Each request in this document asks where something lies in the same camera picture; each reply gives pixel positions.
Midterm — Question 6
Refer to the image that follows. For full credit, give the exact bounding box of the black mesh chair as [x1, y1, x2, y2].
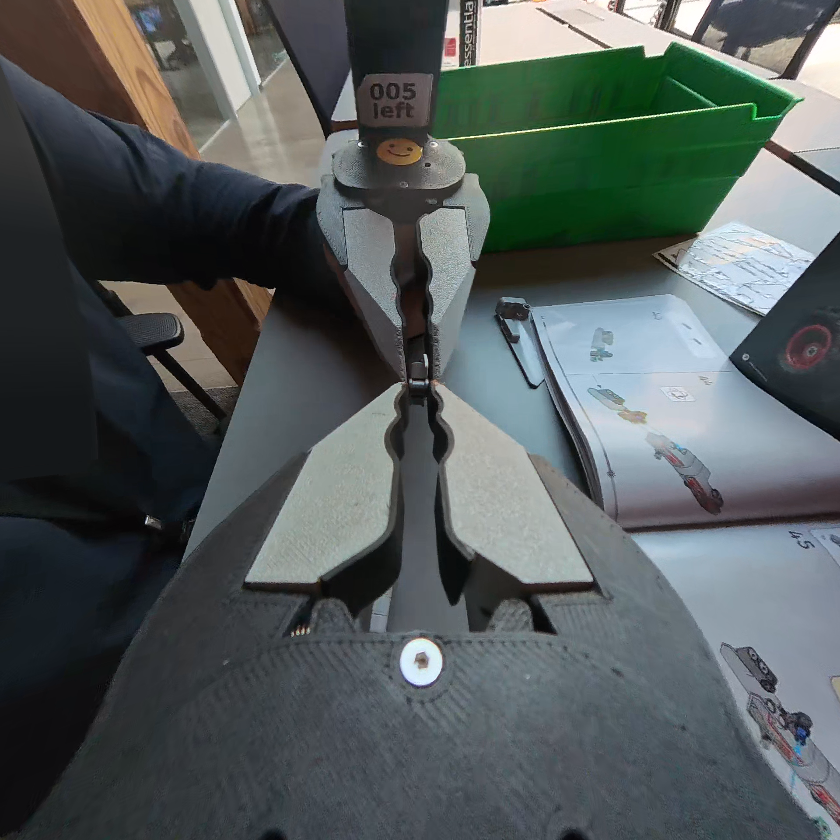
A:
[688, 0, 840, 81]

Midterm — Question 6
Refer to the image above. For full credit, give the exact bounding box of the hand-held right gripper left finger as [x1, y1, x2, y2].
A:
[241, 381, 409, 618]

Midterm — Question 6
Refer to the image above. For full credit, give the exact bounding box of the black lego set box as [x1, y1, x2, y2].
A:
[728, 231, 840, 442]

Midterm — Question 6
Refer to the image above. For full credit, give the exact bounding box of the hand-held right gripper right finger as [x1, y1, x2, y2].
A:
[427, 381, 596, 608]

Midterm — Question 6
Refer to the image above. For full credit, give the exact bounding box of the grey lego panel piece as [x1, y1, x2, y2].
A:
[494, 296, 547, 389]

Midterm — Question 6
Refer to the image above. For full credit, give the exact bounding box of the person's left forearm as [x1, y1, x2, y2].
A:
[0, 56, 329, 294]

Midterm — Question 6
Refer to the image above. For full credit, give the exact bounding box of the lego sticker sheet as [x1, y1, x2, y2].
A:
[653, 221, 816, 317]

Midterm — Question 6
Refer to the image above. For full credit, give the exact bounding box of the black chair armrest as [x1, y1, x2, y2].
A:
[97, 282, 229, 422]

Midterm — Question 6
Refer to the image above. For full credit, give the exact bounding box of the lego instruction booklet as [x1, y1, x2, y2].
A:
[529, 293, 840, 840]

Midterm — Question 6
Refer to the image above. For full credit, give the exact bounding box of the white printed box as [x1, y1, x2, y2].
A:
[438, 0, 484, 71]

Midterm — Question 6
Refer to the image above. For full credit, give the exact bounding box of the wooden cabinet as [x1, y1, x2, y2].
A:
[0, 0, 274, 389]

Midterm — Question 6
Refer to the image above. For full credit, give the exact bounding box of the red and black lego assembly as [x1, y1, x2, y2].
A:
[399, 282, 433, 382]

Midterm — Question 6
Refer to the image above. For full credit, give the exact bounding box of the green plastic bin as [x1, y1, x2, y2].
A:
[430, 42, 805, 255]

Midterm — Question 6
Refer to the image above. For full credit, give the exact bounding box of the person's dark clothed body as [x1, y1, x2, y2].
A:
[0, 262, 225, 836]

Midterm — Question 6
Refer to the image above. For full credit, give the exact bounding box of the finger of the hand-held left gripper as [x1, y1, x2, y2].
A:
[416, 206, 478, 376]
[341, 206, 411, 383]

